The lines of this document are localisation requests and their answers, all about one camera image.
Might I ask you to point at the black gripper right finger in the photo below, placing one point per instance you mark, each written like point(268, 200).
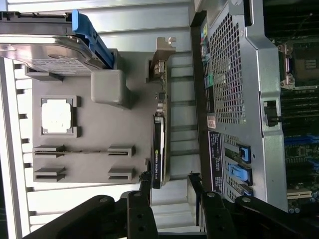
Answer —
point(211, 219)

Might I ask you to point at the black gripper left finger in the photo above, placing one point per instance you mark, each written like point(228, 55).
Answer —
point(142, 219)

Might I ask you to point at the white expansion slot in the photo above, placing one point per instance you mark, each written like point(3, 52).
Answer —
point(299, 194)

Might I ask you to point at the grey parts rack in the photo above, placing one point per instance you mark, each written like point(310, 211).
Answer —
point(99, 129)

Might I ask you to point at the green Dell motherboard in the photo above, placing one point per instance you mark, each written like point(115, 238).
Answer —
point(299, 149)

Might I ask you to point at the long blue expansion slot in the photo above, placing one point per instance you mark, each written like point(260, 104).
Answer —
point(306, 140)

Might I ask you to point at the silver CPU chip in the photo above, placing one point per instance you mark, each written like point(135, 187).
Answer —
point(56, 117)

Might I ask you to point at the open PC case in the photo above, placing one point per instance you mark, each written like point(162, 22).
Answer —
point(264, 74)

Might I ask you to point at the CPU socket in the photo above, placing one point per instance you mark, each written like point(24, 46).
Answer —
point(304, 62)

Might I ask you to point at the silver hard disk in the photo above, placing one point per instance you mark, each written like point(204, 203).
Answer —
point(37, 49)

